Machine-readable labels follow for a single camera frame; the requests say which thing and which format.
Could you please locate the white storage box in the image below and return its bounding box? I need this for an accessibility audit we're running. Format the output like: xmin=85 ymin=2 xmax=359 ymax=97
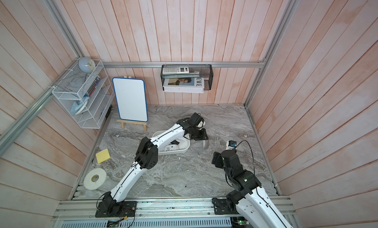
xmin=151 ymin=128 xmax=190 ymax=156

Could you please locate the wooden easel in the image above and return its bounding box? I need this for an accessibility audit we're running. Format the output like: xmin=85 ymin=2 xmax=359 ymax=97
xmin=116 ymin=75 xmax=148 ymax=132

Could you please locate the green thin book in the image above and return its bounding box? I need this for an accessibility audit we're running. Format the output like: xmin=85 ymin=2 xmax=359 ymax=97
xmin=161 ymin=72 xmax=201 ymax=79

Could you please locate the white wire shelf rack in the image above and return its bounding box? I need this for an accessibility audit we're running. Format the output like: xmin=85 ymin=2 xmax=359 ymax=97
xmin=52 ymin=59 xmax=115 ymax=129

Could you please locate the white calculator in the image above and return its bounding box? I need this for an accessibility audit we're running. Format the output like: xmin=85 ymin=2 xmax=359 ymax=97
xmin=162 ymin=66 xmax=190 ymax=75

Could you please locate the silver mouse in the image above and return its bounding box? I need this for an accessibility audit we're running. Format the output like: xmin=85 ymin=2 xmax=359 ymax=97
xmin=202 ymin=140 xmax=209 ymax=150

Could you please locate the white board blue frame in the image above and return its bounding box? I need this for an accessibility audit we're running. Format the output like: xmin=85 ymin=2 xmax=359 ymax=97
xmin=112 ymin=77 xmax=149 ymax=123

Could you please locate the white tape roll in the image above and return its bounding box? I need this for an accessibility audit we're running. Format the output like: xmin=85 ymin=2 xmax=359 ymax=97
xmin=83 ymin=168 xmax=107 ymax=190

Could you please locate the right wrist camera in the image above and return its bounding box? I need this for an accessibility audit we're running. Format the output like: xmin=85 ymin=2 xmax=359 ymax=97
xmin=226 ymin=140 xmax=237 ymax=150

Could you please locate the black mouse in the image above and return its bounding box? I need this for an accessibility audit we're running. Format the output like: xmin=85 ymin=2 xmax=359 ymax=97
xmin=170 ymin=140 xmax=180 ymax=145

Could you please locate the yellow sticky note pad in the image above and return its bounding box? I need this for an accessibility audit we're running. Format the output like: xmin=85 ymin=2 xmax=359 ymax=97
xmin=95 ymin=149 xmax=111 ymax=164

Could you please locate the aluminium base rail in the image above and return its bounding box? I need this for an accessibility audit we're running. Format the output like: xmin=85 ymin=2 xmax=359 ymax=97
xmin=52 ymin=188 xmax=301 ymax=228

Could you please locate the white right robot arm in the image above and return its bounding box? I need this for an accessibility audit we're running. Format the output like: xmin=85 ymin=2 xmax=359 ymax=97
xmin=212 ymin=150 xmax=292 ymax=228

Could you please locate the black mesh wall basket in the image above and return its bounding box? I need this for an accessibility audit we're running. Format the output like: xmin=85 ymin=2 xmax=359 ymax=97
xmin=160 ymin=62 xmax=214 ymax=91

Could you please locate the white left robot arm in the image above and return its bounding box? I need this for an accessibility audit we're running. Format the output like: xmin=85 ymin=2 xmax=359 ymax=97
xmin=95 ymin=113 xmax=208 ymax=218

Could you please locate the white magazine book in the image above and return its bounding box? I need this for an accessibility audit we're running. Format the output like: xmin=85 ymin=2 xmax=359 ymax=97
xmin=163 ymin=78 xmax=205 ymax=94

